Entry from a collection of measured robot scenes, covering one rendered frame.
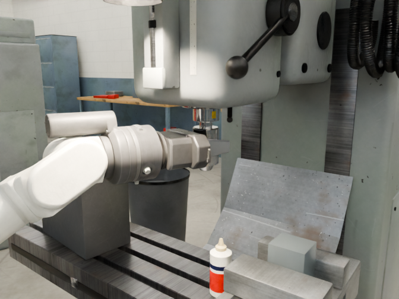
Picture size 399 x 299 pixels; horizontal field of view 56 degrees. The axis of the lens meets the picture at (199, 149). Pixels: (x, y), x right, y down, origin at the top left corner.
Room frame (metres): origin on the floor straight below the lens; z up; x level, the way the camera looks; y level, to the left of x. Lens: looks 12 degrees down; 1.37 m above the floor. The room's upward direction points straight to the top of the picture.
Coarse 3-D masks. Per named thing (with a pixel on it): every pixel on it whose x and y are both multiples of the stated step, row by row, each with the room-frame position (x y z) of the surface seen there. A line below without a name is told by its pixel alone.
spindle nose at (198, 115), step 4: (192, 112) 0.64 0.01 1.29; (196, 112) 0.63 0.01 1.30; (200, 112) 0.63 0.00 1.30; (204, 112) 0.63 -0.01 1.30; (208, 112) 0.63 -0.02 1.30; (216, 112) 0.63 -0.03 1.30; (192, 116) 0.64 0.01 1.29; (196, 116) 0.63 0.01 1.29; (200, 116) 0.63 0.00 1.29; (204, 116) 0.63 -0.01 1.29; (208, 116) 0.63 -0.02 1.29; (216, 116) 0.63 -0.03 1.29; (196, 120) 0.63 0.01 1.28; (200, 120) 0.63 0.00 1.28; (204, 120) 0.63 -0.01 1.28; (208, 120) 0.63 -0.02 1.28; (212, 120) 0.63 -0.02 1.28; (216, 120) 0.63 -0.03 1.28
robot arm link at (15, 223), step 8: (0, 200) 0.44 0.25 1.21; (0, 208) 0.44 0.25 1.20; (8, 208) 0.44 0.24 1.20; (0, 216) 0.43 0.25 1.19; (8, 216) 0.44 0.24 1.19; (16, 216) 0.44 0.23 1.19; (0, 224) 0.43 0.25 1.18; (8, 224) 0.44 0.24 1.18; (16, 224) 0.45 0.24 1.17; (24, 224) 0.46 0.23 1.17; (0, 232) 0.43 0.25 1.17; (8, 232) 0.44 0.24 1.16; (0, 240) 0.44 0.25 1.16
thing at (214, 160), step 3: (207, 135) 0.63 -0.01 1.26; (210, 135) 0.63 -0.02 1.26; (213, 135) 0.63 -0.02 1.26; (216, 135) 0.64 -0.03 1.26; (207, 138) 0.63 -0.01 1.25; (210, 138) 0.63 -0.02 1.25; (213, 138) 0.63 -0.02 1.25; (216, 138) 0.64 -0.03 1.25; (216, 156) 0.64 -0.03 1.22; (213, 159) 0.63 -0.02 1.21; (216, 159) 0.64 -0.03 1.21; (213, 162) 0.63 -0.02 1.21; (216, 162) 0.64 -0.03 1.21; (207, 165) 0.63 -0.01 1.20; (210, 165) 0.63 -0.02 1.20; (213, 165) 0.63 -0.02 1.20
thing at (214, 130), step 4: (192, 128) 0.65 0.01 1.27; (196, 128) 0.64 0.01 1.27; (200, 128) 0.63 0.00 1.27; (204, 128) 0.63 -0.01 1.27; (208, 128) 0.63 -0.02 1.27; (212, 128) 0.63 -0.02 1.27; (216, 128) 0.64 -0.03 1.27; (196, 132) 0.63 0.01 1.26; (200, 132) 0.63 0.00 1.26; (204, 132) 0.63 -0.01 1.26; (208, 132) 0.63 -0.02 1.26; (212, 132) 0.63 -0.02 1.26; (216, 132) 0.64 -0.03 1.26
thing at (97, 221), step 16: (96, 192) 0.76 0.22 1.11; (112, 192) 0.79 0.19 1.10; (64, 208) 0.80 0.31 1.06; (80, 208) 0.74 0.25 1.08; (96, 208) 0.76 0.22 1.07; (112, 208) 0.79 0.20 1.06; (128, 208) 0.82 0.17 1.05; (48, 224) 0.86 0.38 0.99; (64, 224) 0.80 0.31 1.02; (80, 224) 0.75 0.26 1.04; (96, 224) 0.76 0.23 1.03; (112, 224) 0.79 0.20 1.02; (128, 224) 0.82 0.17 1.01; (64, 240) 0.81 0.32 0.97; (80, 240) 0.75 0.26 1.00; (96, 240) 0.76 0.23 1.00; (112, 240) 0.79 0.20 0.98; (128, 240) 0.82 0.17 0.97
